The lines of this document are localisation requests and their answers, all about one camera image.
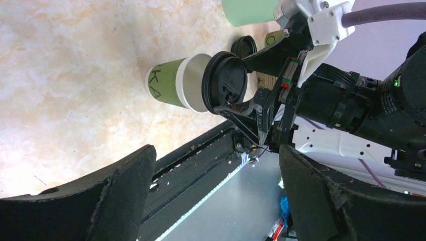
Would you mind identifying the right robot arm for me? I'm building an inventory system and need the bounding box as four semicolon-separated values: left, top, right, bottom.
202;24;425;181

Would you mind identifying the cardboard cup carrier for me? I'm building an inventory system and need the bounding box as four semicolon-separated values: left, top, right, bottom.
256;72;277;90

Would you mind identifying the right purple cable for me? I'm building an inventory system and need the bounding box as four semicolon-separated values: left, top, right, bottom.
299;2;426;190

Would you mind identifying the black lid on table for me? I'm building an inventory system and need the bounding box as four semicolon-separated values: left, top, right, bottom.
231;35;257;59

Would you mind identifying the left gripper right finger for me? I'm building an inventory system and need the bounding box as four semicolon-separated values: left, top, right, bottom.
279;145;425;240

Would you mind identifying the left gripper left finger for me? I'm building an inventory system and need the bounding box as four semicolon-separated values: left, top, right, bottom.
1;145;156;240

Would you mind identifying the green straw holder cup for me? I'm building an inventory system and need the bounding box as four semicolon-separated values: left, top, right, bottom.
222;0;279;27

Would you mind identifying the stack of paper cups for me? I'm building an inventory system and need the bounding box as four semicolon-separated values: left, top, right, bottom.
263;30;283;47

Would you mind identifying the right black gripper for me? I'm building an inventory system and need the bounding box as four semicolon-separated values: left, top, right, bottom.
214;20;312;150

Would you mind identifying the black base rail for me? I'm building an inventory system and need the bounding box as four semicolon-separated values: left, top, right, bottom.
136;121;251;240

